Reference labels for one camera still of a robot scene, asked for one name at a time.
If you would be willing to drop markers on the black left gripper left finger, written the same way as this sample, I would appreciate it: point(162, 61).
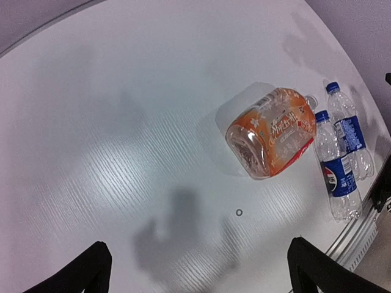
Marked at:
point(88, 272)

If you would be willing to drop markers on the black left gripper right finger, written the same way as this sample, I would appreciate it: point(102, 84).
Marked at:
point(313, 271)

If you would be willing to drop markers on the Pepsi bottle blue label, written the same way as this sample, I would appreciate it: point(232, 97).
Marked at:
point(344, 197)

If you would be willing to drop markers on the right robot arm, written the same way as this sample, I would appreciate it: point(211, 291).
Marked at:
point(379, 193)

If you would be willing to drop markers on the clear bottle blue text label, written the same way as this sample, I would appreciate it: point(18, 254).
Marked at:
point(343, 114)

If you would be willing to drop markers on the orange label flat bottle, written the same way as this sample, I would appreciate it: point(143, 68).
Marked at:
point(273, 133)

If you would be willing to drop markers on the aluminium table frame rail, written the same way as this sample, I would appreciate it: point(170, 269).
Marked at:
point(355, 240)

